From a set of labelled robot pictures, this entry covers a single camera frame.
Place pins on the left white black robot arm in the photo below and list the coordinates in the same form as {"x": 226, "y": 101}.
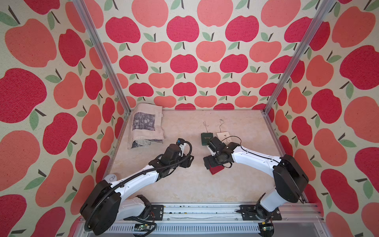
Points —
{"x": 109, "y": 201}

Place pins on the white round object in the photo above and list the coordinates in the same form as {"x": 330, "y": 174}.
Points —
{"x": 110, "y": 178}

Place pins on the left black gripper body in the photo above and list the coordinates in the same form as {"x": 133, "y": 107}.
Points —
{"x": 179, "y": 159}

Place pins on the left aluminium frame post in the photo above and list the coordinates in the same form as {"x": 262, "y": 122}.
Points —
{"x": 101, "y": 51}

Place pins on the cream lift-off box lid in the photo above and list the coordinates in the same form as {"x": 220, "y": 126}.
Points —
{"x": 224, "y": 137}

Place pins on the red jewelry box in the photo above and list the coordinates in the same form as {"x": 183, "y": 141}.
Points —
{"x": 215, "y": 170}

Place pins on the right aluminium frame post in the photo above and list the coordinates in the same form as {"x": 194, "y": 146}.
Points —
{"x": 315, "y": 24}

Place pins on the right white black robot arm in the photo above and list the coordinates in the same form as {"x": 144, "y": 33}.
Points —
{"x": 289, "y": 178}

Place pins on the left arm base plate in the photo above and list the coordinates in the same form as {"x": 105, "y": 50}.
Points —
{"x": 152, "y": 213}

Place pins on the green jewelry box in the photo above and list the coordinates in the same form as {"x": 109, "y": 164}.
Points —
{"x": 205, "y": 138}

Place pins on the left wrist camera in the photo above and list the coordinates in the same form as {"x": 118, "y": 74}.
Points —
{"x": 182, "y": 144}

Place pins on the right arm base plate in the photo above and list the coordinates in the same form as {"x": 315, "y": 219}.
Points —
{"x": 252, "y": 213}

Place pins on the folded beige patterned cloth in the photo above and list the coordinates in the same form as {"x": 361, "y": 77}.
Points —
{"x": 144, "y": 126}

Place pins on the aluminium frame post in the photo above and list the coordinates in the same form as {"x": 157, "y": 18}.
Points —
{"x": 315, "y": 24}
{"x": 101, "y": 51}

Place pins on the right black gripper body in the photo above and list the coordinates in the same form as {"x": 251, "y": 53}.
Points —
{"x": 216, "y": 156}

